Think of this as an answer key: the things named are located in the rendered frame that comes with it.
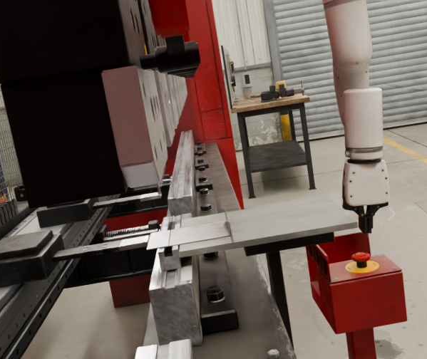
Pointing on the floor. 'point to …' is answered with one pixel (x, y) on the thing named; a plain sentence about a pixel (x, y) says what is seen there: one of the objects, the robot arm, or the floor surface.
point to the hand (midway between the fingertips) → (366, 224)
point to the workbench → (259, 106)
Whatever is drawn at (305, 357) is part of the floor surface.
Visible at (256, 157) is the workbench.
